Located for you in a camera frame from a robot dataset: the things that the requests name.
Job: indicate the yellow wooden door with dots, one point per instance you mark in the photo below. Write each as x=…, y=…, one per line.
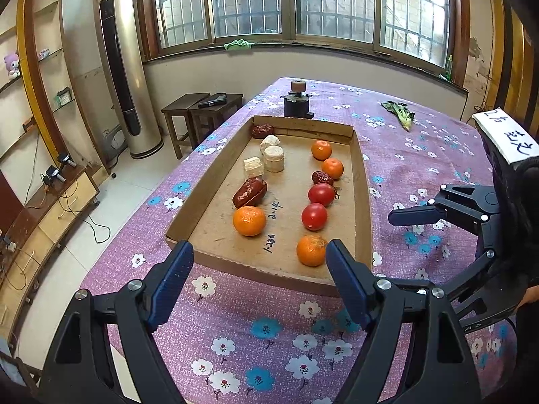
x=511, y=59

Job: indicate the green bok choy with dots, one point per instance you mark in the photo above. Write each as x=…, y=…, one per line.
x=400, y=111

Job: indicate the dark wooden stool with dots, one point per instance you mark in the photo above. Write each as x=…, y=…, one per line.
x=223, y=111
x=183, y=105

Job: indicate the small black camera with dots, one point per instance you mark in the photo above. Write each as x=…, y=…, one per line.
x=65, y=160
x=54, y=173

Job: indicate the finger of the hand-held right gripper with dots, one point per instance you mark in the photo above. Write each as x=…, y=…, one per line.
x=484, y=311
x=459, y=206

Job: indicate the green cloth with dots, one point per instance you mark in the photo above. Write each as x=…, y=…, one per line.
x=238, y=44

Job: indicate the red tomato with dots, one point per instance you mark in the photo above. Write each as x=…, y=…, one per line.
x=314, y=216
x=321, y=194

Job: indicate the purple floral tablecloth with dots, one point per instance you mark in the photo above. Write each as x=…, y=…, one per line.
x=269, y=345

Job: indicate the square pale yam piece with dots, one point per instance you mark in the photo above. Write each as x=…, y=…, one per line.
x=254, y=167

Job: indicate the small orange mandarin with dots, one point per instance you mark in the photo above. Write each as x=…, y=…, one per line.
x=332, y=168
x=249, y=221
x=321, y=150

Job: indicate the purple plush toy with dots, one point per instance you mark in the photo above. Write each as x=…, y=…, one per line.
x=12, y=65

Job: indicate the green bottle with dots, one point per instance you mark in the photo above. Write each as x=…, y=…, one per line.
x=449, y=69

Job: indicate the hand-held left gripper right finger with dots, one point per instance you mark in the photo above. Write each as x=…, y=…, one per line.
x=349, y=286

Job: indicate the wooden low cabinet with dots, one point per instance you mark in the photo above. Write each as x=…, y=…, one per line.
x=54, y=210

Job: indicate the wooden wall shelf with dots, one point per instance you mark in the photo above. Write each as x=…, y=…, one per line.
x=29, y=92

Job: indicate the black remote control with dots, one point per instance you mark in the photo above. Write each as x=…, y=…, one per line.
x=212, y=100

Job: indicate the round pale yam piece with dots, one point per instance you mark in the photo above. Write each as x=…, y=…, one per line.
x=273, y=160

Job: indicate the dark red jujube date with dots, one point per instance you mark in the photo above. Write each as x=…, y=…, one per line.
x=263, y=129
x=321, y=176
x=249, y=192

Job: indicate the barred window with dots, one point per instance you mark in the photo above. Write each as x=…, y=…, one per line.
x=252, y=0

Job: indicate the gold tower air conditioner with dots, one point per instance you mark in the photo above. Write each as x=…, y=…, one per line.
x=122, y=71

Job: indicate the shallow cardboard box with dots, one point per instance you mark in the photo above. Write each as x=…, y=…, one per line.
x=282, y=227

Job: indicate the small green box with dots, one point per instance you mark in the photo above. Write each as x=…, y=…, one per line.
x=62, y=98

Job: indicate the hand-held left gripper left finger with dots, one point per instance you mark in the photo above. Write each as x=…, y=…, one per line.
x=170, y=286

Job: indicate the pale yam chunk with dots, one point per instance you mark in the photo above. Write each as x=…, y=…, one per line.
x=269, y=141

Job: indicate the large orange mandarin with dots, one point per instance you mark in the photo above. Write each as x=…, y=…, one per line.
x=311, y=250

